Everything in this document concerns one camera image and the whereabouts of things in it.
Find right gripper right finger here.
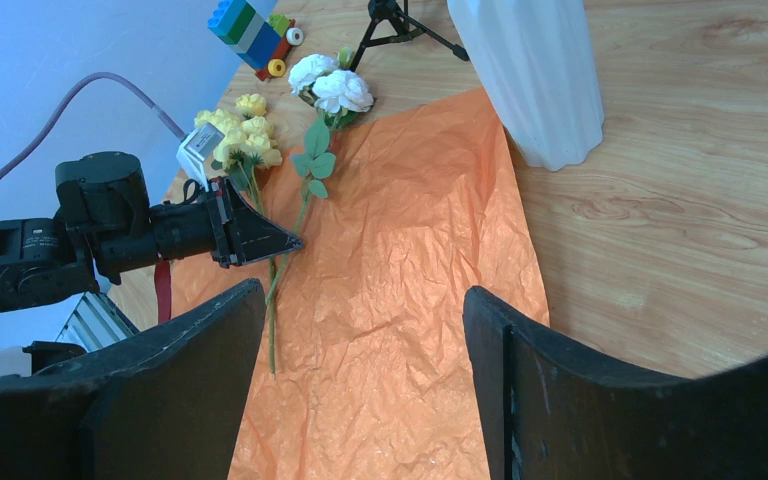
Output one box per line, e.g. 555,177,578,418
463,286,768,479

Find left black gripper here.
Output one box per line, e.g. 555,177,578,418
150,177,303,268

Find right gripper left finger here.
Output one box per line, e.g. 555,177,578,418
0,279,265,479

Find dark red ribbon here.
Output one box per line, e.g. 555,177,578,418
153,261,172,324

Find yellow rose flower stem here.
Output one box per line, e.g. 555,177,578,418
193,92,286,378

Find pink white peony stem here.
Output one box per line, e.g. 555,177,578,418
264,46,377,306

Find orange yellow wrapping paper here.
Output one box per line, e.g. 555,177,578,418
168,87,551,480

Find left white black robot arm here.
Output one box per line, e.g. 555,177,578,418
0,151,302,377

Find white ribbed vase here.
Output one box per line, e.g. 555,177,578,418
447,0,605,171

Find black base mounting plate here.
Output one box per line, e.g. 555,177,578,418
56,293,140,352

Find colourful toy block train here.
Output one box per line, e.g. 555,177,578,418
207,0,304,81

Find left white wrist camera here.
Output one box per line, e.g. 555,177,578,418
176,123,225,190

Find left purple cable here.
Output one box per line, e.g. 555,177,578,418
0,71,188,227

